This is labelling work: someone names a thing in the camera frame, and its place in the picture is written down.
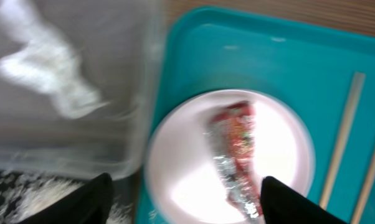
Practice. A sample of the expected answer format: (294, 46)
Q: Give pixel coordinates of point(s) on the red foil snack wrapper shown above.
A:
(230, 133)

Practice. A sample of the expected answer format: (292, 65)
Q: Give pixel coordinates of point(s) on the right wooden chopstick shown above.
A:
(365, 192)

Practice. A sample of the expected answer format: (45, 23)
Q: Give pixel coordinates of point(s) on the black plastic tray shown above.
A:
(44, 198)

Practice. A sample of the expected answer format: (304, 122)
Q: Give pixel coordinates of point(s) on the large white plate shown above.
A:
(181, 176)

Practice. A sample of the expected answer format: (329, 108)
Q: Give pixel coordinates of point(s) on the left wooden chopstick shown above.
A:
(342, 136)

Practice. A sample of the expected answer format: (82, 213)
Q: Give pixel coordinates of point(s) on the white napkin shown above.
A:
(47, 63)

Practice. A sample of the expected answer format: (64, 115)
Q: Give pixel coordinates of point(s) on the teal serving tray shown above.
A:
(308, 68)

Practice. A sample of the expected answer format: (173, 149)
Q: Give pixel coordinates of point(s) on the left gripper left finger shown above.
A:
(90, 204)

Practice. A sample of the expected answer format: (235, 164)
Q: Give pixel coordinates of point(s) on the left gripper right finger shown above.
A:
(282, 205)

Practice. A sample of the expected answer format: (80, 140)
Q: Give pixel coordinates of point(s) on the wooden chopstick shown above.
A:
(365, 192)
(342, 136)

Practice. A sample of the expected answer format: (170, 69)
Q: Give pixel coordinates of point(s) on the clear plastic bin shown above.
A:
(121, 44)

